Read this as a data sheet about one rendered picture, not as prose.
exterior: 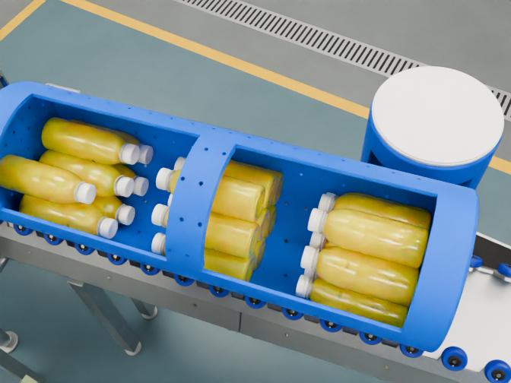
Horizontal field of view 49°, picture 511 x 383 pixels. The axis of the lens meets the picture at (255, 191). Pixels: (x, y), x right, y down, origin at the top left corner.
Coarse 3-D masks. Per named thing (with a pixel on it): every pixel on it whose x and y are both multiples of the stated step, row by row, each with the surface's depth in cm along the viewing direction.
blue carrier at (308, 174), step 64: (0, 128) 99; (128, 128) 119; (192, 128) 99; (0, 192) 111; (192, 192) 91; (320, 192) 112; (384, 192) 107; (448, 192) 89; (128, 256) 101; (192, 256) 93; (448, 256) 82; (448, 320) 83
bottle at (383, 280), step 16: (320, 256) 95; (336, 256) 94; (352, 256) 93; (368, 256) 94; (320, 272) 95; (336, 272) 93; (352, 272) 92; (368, 272) 92; (384, 272) 91; (400, 272) 91; (416, 272) 91; (352, 288) 94; (368, 288) 92; (384, 288) 91; (400, 288) 91; (400, 304) 92
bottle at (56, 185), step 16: (0, 160) 108; (16, 160) 108; (32, 160) 109; (0, 176) 107; (16, 176) 106; (32, 176) 106; (48, 176) 105; (64, 176) 105; (32, 192) 107; (48, 192) 105; (64, 192) 105
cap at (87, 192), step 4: (84, 184) 106; (88, 184) 106; (80, 188) 105; (84, 188) 105; (88, 188) 105; (92, 188) 107; (96, 188) 108; (80, 192) 105; (84, 192) 105; (88, 192) 106; (92, 192) 107; (96, 192) 108; (80, 196) 105; (84, 196) 105; (88, 196) 106; (92, 196) 107; (80, 200) 106; (84, 200) 105; (88, 200) 106; (92, 200) 108
